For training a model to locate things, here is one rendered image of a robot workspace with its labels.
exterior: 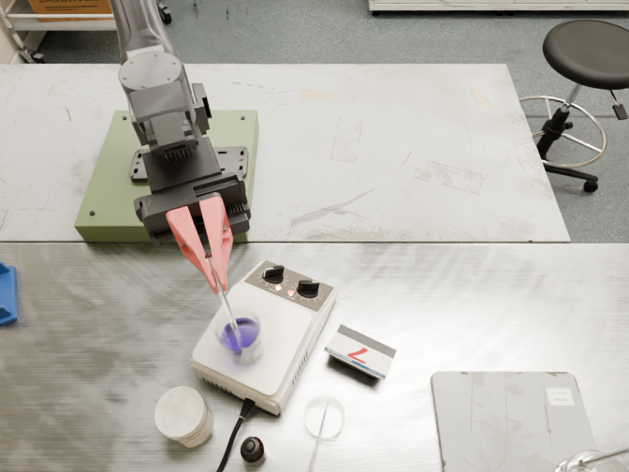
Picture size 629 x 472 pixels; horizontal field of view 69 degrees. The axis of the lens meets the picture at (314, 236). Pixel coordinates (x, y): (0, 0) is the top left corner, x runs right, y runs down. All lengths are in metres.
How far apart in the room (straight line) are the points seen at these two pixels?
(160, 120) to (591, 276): 0.69
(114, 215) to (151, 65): 0.39
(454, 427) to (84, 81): 0.99
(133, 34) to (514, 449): 0.67
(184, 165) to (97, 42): 2.64
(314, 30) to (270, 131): 2.00
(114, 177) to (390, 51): 2.13
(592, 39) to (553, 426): 1.43
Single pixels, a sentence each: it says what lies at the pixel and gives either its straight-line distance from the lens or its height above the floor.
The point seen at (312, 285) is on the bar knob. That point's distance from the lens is 0.66.
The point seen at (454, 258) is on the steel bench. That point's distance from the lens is 0.79.
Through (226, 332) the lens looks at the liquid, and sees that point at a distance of 0.56.
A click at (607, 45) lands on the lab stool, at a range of 1.89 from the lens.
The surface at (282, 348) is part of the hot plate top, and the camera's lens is 0.60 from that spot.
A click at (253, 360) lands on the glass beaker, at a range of 0.57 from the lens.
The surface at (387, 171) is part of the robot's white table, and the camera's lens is 0.88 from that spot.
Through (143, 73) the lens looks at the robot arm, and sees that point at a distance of 0.46.
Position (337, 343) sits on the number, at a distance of 0.67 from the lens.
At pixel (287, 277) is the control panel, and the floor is 0.94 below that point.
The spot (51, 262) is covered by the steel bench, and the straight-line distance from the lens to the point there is 0.87.
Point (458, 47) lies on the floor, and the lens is 2.89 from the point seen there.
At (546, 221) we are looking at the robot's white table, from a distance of 0.89.
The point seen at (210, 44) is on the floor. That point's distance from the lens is 2.86.
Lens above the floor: 1.55
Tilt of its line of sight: 56 degrees down
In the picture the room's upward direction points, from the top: straight up
